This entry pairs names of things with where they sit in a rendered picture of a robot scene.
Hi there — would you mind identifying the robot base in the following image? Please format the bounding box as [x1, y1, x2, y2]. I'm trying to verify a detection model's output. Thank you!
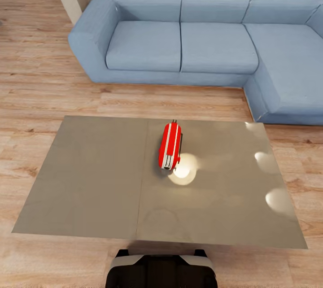
[105, 249, 218, 288]

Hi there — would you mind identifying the radio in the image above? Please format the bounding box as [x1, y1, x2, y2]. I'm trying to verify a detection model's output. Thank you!
[158, 119, 183, 170]

